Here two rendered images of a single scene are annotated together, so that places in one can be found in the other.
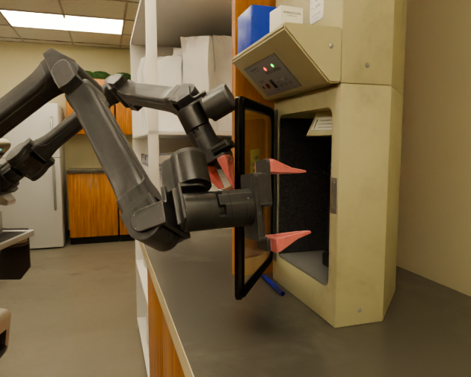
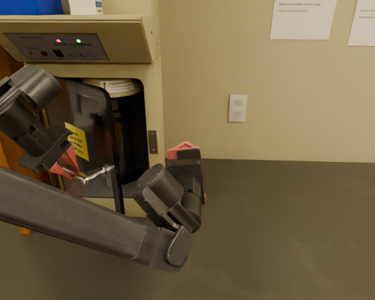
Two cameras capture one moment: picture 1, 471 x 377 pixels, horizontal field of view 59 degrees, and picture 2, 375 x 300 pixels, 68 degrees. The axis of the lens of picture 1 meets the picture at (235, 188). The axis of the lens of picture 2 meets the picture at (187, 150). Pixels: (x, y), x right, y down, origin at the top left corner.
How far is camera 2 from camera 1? 0.67 m
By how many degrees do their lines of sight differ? 69
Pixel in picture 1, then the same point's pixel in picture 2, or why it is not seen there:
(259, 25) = not seen: outside the picture
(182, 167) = (171, 188)
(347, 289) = not seen: hidden behind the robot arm
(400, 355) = (203, 209)
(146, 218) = (180, 248)
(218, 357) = (165, 288)
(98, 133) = (33, 205)
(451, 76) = not seen: hidden behind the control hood
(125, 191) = (136, 243)
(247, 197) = (197, 181)
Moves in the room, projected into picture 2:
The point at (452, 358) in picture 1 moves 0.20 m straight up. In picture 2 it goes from (213, 195) to (215, 143)
